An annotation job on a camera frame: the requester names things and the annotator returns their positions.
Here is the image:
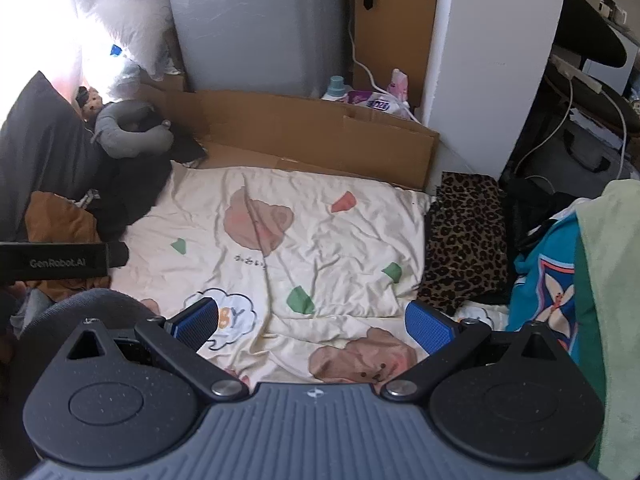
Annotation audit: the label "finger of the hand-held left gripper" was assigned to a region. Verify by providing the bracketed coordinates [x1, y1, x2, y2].
[107, 241, 130, 270]

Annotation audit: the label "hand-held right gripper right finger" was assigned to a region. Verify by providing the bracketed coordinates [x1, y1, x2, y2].
[382, 301, 561, 404]

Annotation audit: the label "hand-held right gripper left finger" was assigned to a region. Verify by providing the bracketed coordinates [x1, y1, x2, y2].
[65, 297, 250, 403]

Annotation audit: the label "black clothes pile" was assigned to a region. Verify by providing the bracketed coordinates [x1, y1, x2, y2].
[90, 130, 208, 246]

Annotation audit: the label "black folded clothes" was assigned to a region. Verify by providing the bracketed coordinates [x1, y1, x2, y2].
[502, 177, 591, 251]

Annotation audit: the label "brown garment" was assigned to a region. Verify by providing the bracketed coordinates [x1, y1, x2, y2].
[24, 191, 113, 306]

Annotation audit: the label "leopard print garment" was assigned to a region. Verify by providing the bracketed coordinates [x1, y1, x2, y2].
[417, 172, 516, 313]

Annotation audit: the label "dark grey pillow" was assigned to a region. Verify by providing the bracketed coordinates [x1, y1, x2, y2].
[0, 71, 108, 241]

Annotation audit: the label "teal printed garment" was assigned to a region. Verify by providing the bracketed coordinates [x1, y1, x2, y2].
[507, 212, 583, 361]

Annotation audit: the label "grey neck pillow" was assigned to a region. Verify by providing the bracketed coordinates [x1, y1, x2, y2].
[92, 100, 175, 161]

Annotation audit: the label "cream bear printed blanket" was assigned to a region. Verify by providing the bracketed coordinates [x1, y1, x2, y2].
[107, 162, 511, 396]

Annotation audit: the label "small brown plush toy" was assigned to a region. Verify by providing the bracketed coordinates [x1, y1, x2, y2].
[75, 86, 106, 121]

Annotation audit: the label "green cloth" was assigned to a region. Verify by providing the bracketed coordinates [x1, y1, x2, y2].
[575, 180, 640, 480]

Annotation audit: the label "brown cardboard sheet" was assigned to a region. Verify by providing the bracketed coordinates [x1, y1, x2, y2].
[137, 82, 441, 193]

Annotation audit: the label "white pillow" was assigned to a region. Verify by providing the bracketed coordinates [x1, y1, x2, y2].
[70, 0, 176, 83]

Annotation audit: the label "black bag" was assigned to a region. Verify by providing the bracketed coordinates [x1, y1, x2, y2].
[520, 120, 631, 186]

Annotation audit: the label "purple white packet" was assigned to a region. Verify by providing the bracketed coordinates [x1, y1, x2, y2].
[347, 90, 411, 118]

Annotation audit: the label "pink bottle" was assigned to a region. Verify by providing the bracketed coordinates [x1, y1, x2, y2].
[386, 68, 410, 103]

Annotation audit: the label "white bottle with teal cap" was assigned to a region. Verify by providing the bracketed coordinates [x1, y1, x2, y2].
[320, 76, 351, 103]

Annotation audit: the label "grey wrapped appliance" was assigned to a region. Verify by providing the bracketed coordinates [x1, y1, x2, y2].
[162, 0, 358, 101]

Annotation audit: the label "white power strip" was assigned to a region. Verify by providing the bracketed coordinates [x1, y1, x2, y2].
[550, 56, 603, 95]

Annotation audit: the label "tall cardboard box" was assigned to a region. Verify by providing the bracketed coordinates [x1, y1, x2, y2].
[352, 0, 441, 111]

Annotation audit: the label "black chair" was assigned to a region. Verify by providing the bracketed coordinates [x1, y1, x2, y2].
[545, 0, 640, 126]

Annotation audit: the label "white cable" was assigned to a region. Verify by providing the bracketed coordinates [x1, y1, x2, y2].
[347, 25, 423, 123]
[515, 79, 574, 173]
[602, 90, 628, 181]

